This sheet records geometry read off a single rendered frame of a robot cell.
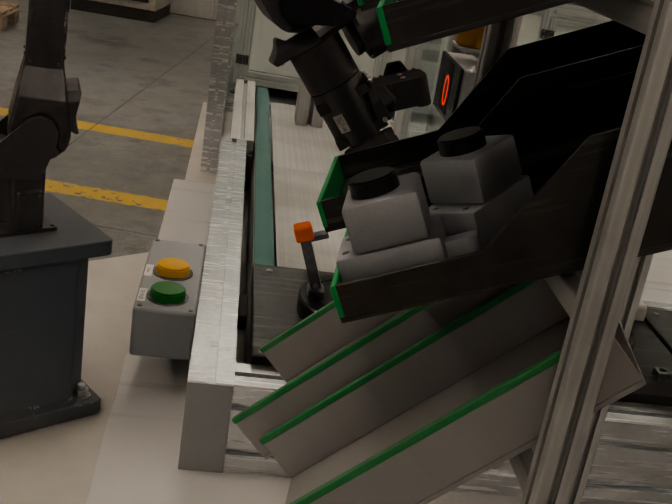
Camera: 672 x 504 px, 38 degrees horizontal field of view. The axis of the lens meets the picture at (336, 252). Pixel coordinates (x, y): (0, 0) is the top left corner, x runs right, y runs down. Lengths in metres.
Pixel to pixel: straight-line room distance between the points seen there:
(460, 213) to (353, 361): 0.19
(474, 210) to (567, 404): 0.13
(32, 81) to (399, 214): 0.48
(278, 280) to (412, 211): 0.62
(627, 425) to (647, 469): 0.06
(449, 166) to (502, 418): 0.16
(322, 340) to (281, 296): 0.25
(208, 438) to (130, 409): 0.14
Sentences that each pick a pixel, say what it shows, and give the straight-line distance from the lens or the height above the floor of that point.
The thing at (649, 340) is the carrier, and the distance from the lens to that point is 1.22.
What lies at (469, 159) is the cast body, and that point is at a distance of 0.59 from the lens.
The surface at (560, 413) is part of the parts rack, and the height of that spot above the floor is 1.17.
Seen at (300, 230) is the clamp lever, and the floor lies 1.07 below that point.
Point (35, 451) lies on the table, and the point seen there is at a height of 0.86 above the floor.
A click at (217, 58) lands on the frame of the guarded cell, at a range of 1.84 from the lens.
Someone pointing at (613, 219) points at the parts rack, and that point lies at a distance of 0.51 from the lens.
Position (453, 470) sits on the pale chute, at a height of 1.10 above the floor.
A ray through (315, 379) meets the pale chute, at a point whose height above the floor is 1.07.
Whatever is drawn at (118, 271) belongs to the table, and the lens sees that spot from 1.41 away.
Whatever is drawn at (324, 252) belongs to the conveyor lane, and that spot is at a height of 0.92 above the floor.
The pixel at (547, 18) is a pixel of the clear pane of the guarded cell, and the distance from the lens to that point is 2.44.
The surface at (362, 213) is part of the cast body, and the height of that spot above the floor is 1.25.
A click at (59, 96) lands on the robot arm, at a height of 1.20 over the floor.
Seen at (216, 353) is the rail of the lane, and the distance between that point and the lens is 1.01.
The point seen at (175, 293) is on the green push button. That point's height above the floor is 0.97.
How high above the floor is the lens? 1.43
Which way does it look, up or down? 21 degrees down
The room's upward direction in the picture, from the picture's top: 9 degrees clockwise
